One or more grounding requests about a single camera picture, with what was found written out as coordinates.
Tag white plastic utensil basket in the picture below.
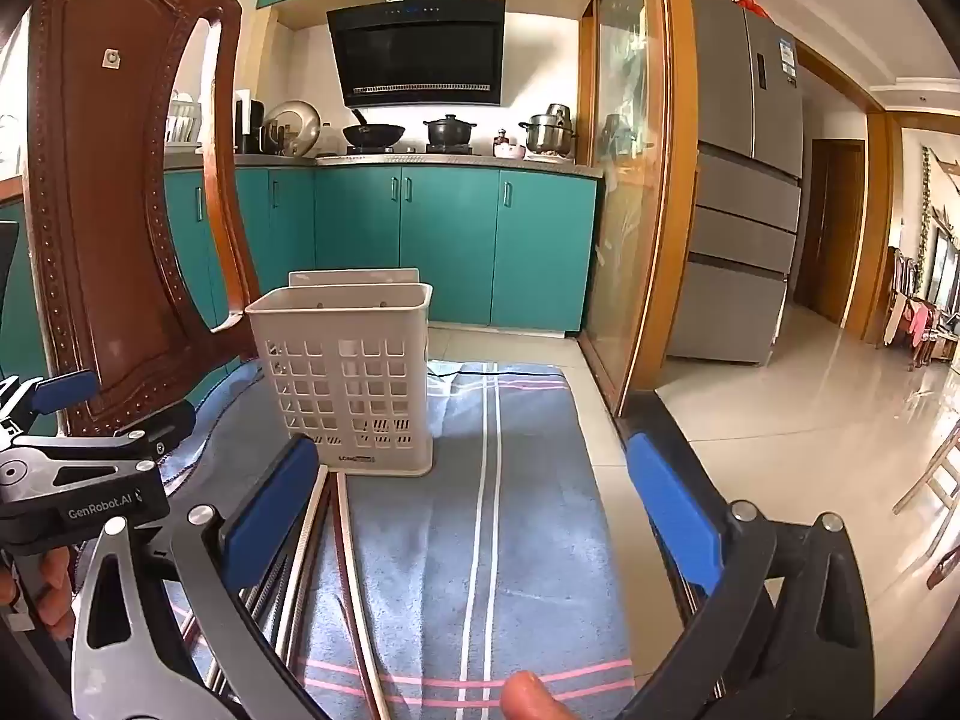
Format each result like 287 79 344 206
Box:
245 268 436 479

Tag person's left hand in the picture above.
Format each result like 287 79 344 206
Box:
0 544 76 642

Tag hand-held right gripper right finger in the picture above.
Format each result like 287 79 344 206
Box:
615 431 878 720

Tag black range hood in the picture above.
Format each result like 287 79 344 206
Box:
326 0 507 110

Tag black cable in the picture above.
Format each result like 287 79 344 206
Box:
427 358 563 381

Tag grey kitchen countertop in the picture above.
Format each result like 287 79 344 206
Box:
161 152 605 179

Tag brown wooden door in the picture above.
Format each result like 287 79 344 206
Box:
795 139 867 327

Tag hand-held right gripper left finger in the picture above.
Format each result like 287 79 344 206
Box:
71 433 331 720

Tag wall decoration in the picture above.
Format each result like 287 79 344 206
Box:
919 146 960 293

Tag wood framed glass door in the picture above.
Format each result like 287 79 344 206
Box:
577 0 700 417

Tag dark chopstick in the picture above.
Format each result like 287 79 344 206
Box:
289 476 338 674

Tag blue striped cloth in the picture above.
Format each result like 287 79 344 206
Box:
161 360 647 720

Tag teal lower cabinets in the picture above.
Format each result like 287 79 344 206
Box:
0 165 601 436

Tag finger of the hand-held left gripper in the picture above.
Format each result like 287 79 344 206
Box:
15 399 197 470
0 369 102 436

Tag person's right hand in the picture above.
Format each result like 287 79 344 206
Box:
501 671 580 720

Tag clothes on chairs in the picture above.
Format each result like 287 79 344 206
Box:
883 246 960 370

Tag black kitchen appliance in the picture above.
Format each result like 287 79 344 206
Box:
234 90 266 155

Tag light wooden chair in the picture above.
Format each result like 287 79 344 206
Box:
892 420 960 518

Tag grey refrigerator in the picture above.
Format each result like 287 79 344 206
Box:
666 0 805 368

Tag steel chopstick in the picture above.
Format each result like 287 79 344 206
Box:
675 581 728 698
208 556 292 692

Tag white chopstick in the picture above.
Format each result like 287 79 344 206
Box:
274 463 331 665

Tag black cooking pot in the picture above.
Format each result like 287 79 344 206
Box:
422 114 475 151

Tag steel pan lid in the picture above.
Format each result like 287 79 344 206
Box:
262 99 322 158

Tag steel stock pot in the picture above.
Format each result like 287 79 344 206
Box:
520 103 578 158

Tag black wok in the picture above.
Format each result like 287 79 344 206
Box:
343 109 407 151

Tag white dish rack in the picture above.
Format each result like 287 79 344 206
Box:
166 90 203 147

